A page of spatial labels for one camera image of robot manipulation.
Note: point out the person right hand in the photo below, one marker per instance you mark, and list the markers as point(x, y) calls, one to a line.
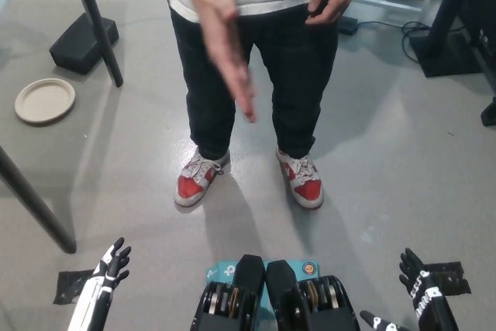
point(226, 56)

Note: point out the black stand with base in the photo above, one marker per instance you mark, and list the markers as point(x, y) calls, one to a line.
point(453, 48)

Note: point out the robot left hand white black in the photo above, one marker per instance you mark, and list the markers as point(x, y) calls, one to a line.
point(97, 292)

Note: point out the black foot of equipment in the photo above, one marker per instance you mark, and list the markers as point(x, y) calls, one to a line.
point(489, 112)

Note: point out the black floor tape patch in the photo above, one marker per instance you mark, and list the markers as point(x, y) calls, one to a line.
point(69, 288)
point(451, 276)

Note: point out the thick black table leg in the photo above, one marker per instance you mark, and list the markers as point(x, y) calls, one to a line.
point(31, 199)

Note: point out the black power adapter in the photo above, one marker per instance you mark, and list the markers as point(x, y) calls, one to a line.
point(348, 25)

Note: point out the red white right sneaker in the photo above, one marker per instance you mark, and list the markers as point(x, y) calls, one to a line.
point(195, 181)

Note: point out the black foam block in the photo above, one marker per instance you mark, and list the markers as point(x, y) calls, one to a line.
point(83, 42)

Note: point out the red white left sneaker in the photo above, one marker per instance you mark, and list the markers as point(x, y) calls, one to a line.
point(304, 181)

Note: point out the beige paper plate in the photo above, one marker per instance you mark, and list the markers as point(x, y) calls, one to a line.
point(44, 102)

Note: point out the robot right hand white black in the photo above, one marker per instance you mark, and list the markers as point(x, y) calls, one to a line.
point(430, 300)

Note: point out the red white sneaker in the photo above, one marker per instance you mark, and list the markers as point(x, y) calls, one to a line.
point(304, 181)
point(195, 181)

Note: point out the black jeans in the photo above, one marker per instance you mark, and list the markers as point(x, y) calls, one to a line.
point(294, 87)

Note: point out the thin black table leg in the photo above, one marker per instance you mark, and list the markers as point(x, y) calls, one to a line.
point(98, 25)

